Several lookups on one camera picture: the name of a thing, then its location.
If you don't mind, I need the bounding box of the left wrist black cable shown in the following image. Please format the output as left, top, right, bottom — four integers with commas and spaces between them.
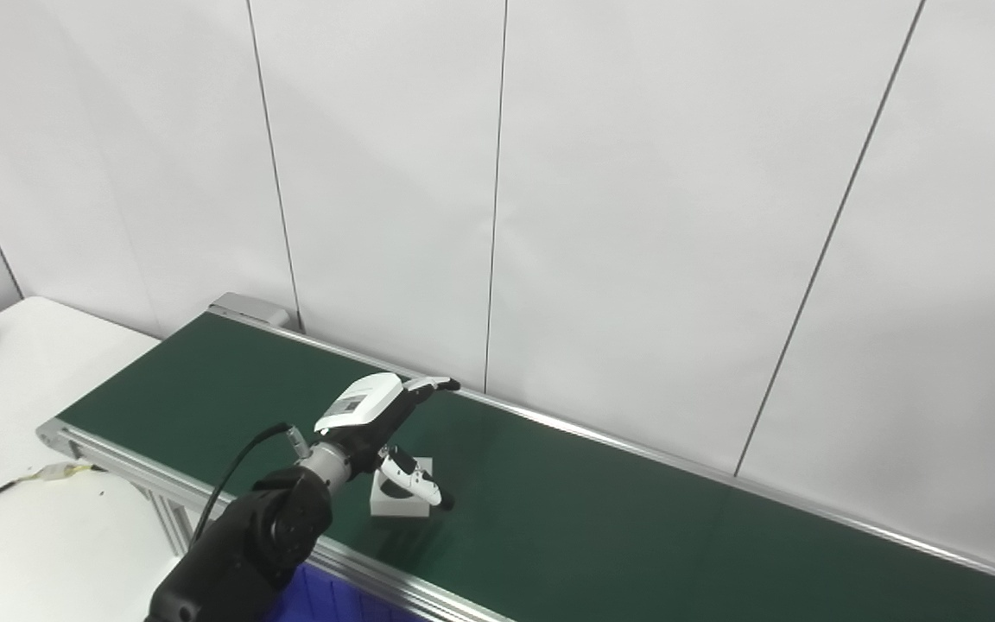
191, 422, 313, 547

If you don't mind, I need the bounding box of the aluminium conveyor leg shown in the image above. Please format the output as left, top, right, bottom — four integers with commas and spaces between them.
145, 486, 206, 555

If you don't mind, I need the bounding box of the grey conveyor motor housing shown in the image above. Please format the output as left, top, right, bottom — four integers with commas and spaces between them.
208, 292, 293, 330

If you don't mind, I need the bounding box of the green conveyor belt aluminium frame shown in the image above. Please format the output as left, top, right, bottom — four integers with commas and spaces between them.
35, 294, 995, 622

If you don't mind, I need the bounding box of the white square part round hole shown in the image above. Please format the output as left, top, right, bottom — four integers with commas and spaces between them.
370, 456, 435, 518

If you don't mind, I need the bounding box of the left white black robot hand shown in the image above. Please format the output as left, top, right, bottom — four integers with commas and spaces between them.
314, 373, 462, 511

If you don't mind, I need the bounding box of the black cable yellowish connector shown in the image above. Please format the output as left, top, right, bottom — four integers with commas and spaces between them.
0, 462, 106, 524

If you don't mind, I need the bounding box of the blue bin with white parts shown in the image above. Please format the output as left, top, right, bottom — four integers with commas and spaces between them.
264, 563, 429, 622

